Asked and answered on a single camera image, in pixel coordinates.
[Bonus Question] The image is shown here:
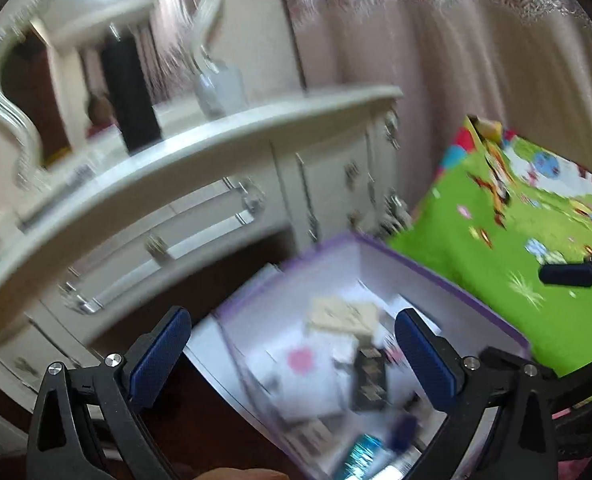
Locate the tall black bottle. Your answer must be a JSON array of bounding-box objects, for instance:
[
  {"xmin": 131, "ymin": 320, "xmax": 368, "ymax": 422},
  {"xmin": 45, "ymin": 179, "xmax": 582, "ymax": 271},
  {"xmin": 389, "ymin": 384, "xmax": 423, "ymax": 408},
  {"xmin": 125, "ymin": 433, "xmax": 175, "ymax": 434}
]
[{"xmin": 101, "ymin": 25, "xmax": 161, "ymax": 155}]

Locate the teal small packet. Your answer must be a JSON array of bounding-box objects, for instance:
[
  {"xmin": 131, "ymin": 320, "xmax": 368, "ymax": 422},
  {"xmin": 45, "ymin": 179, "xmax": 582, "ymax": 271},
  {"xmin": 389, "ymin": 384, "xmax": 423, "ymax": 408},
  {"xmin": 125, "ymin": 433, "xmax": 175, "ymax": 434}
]
[{"xmin": 343, "ymin": 432, "xmax": 392, "ymax": 480}]

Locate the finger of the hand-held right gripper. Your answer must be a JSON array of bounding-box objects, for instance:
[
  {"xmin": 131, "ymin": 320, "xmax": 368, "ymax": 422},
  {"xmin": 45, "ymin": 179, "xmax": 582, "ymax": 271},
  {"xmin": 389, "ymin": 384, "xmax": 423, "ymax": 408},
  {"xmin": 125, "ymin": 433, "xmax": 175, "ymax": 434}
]
[{"xmin": 538, "ymin": 242, "xmax": 592, "ymax": 306}]

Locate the pink patterned curtain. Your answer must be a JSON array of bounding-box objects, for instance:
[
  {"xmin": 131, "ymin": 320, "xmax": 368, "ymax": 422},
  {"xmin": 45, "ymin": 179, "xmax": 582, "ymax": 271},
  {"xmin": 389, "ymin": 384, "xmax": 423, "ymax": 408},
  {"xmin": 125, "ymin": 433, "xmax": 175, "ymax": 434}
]
[{"xmin": 276, "ymin": 0, "xmax": 592, "ymax": 211}]

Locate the dark small packet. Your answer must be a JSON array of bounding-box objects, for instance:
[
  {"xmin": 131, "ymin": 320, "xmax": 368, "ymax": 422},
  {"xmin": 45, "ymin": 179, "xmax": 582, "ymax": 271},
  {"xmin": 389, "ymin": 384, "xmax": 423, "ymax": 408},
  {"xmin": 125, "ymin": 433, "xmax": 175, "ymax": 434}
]
[{"xmin": 351, "ymin": 345, "xmax": 390, "ymax": 414}]

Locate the person's left hand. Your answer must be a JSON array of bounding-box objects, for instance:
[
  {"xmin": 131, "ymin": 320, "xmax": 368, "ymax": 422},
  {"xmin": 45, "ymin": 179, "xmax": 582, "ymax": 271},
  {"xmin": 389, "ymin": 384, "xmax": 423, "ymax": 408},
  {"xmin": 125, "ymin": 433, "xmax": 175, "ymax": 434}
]
[{"xmin": 196, "ymin": 467, "xmax": 289, "ymax": 480}]

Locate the white packet pink heart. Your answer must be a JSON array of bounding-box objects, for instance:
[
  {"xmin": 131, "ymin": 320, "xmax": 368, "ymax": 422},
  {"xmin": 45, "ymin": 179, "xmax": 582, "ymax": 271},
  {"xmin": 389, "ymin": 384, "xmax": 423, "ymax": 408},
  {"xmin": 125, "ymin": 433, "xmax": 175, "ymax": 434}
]
[{"xmin": 256, "ymin": 335, "xmax": 357, "ymax": 422}]

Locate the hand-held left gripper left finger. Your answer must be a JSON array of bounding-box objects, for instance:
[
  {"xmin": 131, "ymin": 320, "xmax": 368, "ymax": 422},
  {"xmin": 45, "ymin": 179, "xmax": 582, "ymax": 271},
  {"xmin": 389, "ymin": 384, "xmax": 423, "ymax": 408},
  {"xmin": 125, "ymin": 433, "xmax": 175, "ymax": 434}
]
[{"xmin": 26, "ymin": 306, "xmax": 193, "ymax": 480}]

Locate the grey cup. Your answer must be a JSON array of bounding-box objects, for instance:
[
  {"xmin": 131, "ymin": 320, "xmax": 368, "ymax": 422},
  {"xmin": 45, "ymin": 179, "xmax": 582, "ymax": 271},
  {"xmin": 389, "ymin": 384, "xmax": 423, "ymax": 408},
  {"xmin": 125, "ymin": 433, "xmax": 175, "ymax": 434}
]
[{"xmin": 193, "ymin": 52, "xmax": 247, "ymax": 119}]

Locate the white purple-rimmed storage box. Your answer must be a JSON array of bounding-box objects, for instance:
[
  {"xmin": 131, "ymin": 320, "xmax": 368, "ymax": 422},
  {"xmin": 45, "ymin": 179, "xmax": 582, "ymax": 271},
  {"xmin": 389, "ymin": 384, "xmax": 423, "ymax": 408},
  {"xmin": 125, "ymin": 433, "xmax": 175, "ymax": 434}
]
[{"xmin": 181, "ymin": 232, "xmax": 532, "ymax": 480}]

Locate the white dressing table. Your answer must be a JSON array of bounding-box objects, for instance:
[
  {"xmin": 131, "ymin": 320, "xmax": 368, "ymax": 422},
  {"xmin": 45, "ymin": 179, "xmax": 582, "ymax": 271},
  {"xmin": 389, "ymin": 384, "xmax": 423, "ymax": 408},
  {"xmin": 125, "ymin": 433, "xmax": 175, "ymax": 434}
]
[{"xmin": 0, "ymin": 85, "xmax": 415, "ymax": 401}]

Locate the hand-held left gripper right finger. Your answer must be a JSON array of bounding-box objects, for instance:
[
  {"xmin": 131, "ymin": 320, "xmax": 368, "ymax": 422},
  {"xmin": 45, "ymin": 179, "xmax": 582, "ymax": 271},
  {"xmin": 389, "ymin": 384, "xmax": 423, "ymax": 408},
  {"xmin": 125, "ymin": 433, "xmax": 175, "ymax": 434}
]
[{"xmin": 393, "ymin": 308, "xmax": 559, "ymax": 480}]

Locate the silver-framed mirror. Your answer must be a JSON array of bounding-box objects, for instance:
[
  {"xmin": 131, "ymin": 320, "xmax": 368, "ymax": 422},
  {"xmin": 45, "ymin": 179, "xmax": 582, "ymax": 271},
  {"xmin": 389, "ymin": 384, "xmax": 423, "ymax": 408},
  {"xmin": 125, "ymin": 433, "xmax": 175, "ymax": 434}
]
[{"xmin": 0, "ymin": 0, "xmax": 227, "ymax": 191}]

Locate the dark blue small item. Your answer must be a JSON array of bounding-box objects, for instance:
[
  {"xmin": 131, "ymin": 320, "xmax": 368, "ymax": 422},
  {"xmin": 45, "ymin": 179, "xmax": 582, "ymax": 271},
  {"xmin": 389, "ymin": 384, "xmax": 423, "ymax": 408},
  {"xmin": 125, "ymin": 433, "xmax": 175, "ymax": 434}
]
[{"xmin": 391, "ymin": 412, "xmax": 422, "ymax": 454}]

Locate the colourful cartoon play mat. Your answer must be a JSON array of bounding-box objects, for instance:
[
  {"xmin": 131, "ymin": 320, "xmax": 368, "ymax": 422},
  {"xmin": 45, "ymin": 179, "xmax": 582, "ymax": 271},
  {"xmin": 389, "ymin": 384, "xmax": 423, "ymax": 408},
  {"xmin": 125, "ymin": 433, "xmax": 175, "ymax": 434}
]
[{"xmin": 388, "ymin": 115, "xmax": 592, "ymax": 379}]

